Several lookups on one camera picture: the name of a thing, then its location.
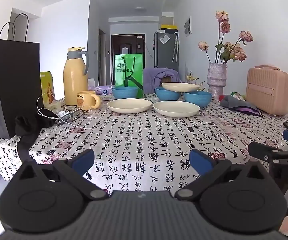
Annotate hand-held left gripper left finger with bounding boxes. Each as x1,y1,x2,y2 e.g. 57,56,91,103
15,149,109,201

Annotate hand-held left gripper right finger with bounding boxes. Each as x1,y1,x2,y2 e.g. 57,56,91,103
174,149,271,202

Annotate cream plate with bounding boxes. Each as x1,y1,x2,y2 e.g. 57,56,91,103
107,98,152,114
153,101,200,118
161,82,200,92

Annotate blue bowl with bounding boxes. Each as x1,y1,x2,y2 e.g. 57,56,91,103
112,86,139,100
155,87,180,101
183,91,212,109

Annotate metal eyeglasses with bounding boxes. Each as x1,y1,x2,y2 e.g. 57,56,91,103
56,106,84,123

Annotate pink hard case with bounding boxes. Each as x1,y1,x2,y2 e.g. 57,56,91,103
245,65,288,116

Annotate yellow mug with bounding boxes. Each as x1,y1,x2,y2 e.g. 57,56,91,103
77,91,101,111

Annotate green snack packet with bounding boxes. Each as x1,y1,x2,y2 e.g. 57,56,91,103
231,92,246,102

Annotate crumpled plastic wrapper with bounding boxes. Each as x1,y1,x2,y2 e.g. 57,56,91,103
44,100,67,113

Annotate purple tissue pack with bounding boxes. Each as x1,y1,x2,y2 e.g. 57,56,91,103
88,85,114,96

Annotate yellow thermos jug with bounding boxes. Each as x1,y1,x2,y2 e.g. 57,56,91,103
63,47,89,106

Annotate pale textured vase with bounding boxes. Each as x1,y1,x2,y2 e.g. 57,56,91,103
207,63,227,100

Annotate yellow flower branches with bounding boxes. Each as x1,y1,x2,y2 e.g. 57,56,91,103
185,64,207,92

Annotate green paper bag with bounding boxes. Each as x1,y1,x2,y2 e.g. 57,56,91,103
115,54,144,98

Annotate purple jacket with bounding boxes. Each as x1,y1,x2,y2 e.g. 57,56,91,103
143,67,181,94

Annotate grey interior door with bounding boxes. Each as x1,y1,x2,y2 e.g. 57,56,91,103
98,28,107,86

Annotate black paper bag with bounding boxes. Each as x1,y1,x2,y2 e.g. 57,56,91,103
0,13,45,139

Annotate grey refrigerator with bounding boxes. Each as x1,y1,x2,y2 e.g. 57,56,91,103
154,31,179,73

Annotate white folded umbrella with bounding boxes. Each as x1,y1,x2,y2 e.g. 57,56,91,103
172,32,180,63

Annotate dark brown door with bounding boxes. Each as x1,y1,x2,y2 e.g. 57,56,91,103
111,34,145,83

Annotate dried pink roses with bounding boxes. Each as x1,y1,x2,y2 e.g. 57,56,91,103
198,11,254,64

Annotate white cable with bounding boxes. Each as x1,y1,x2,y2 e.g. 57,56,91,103
37,92,104,130

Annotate black cloth with strap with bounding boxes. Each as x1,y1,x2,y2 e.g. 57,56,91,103
15,110,59,165

